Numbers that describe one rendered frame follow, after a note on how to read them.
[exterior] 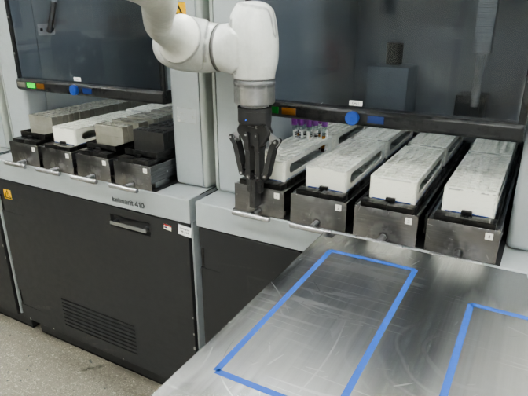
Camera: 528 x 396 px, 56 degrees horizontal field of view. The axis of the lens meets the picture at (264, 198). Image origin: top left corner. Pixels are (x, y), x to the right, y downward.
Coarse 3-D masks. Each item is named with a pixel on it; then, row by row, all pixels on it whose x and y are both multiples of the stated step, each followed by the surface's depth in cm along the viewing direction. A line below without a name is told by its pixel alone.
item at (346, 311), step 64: (320, 256) 81; (384, 256) 81; (256, 320) 65; (320, 320) 65; (384, 320) 65; (448, 320) 65; (512, 320) 65; (192, 384) 54; (256, 384) 54; (320, 384) 54; (384, 384) 54; (448, 384) 53; (512, 384) 53
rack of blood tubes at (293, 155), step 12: (288, 144) 132; (300, 144) 132; (312, 144) 133; (324, 144) 136; (276, 156) 121; (288, 156) 120; (300, 156) 124; (312, 156) 134; (276, 168) 118; (288, 168) 119; (300, 168) 125
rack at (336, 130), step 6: (330, 126) 152; (336, 126) 152; (342, 126) 151; (348, 126) 151; (354, 126) 155; (360, 126) 168; (366, 126) 166; (330, 132) 144; (336, 132) 144; (342, 132) 146; (348, 132) 160; (354, 132) 161; (336, 138) 143; (342, 138) 160; (348, 138) 152; (336, 144) 144
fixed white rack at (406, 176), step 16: (400, 160) 118; (416, 160) 117; (432, 160) 117; (384, 176) 106; (400, 176) 106; (416, 176) 106; (432, 176) 118; (384, 192) 106; (400, 192) 104; (416, 192) 103
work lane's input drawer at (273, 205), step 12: (240, 180) 120; (264, 180) 119; (288, 180) 119; (300, 180) 123; (240, 192) 121; (264, 192) 117; (276, 192) 115; (288, 192) 117; (240, 204) 122; (264, 204) 118; (276, 204) 116; (288, 204) 118; (240, 216) 117; (252, 216) 116; (264, 216) 114; (276, 216) 118
